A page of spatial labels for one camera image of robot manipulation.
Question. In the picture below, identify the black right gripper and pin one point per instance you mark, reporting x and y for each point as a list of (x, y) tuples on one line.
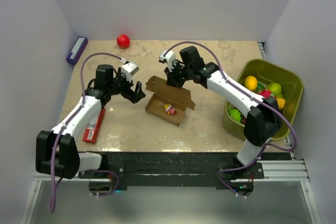
[(171, 80)]

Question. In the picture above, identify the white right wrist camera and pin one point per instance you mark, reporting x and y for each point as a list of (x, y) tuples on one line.
[(167, 57)]

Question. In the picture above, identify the red rectangular packet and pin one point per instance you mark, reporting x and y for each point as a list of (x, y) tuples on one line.
[(92, 129)]

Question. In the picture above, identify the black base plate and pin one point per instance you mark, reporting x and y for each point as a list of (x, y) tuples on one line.
[(186, 169)]

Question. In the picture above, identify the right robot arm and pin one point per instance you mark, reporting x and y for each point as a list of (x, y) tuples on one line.
[(262, 119)]

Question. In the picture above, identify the pink dragon fruit toy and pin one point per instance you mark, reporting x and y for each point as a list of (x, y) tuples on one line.
[(266, 93)]

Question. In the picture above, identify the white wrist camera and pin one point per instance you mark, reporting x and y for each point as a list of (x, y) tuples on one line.
[(167, 57), (128, 70)]

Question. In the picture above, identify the olive green plastic basket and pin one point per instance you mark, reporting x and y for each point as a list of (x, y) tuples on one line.
[(273, 80)]

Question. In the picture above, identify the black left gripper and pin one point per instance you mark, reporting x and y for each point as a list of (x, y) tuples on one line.
[(134, 96)]

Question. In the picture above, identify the small colourful toy figure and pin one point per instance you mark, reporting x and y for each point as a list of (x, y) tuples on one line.
[(168, 108)]

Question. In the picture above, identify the green toy pear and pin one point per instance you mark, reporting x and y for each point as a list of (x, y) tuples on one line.
[(275, 88)]

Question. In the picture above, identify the yellow toy lemon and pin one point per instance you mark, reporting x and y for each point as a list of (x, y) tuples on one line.
[(281, 103)]

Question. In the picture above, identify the purple rectangular box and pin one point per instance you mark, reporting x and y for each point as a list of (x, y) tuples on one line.
[(77, 50)]

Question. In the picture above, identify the dark red toy grapes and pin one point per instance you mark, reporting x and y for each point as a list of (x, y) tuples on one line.
[(243, 120)]

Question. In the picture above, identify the red apple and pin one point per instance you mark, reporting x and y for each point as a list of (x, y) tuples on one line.
[(123, 41)]

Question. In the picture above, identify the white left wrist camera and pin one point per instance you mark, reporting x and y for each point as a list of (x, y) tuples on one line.
[(128, 70)]

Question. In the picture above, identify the bright green toy vegetable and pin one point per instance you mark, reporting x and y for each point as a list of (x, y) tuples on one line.
[(235, 114)]

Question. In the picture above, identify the brown cardboard box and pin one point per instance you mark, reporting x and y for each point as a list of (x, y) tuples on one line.
[(180, 99)]

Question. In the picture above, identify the orange toy fruit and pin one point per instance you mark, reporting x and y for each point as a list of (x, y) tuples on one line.
[(251, 83)]

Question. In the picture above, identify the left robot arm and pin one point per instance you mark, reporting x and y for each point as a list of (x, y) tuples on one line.
[(56, 150)]

